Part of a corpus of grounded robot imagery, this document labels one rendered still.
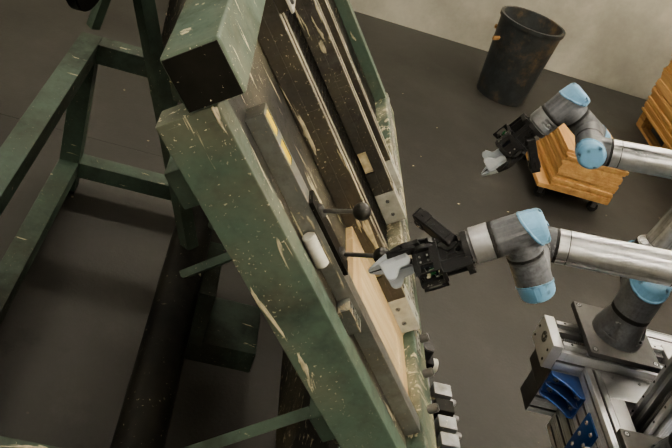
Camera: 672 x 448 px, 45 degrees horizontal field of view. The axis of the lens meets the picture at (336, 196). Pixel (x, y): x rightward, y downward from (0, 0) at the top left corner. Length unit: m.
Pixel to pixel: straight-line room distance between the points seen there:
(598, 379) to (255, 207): 1.42
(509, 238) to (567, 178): 3.78
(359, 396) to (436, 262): 0.30
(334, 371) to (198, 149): 0.53
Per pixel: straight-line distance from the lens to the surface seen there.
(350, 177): 2.03
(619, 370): 2.57
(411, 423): 2.08
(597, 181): 5.41
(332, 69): 2.50
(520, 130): 2.32
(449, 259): 1.61
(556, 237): 1.77
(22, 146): 2.88
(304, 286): 1.45
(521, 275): 1.65
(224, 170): 1.32
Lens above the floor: 2.36
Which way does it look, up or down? 31 degrees down
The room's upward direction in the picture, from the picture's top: 20 degrees clockwise
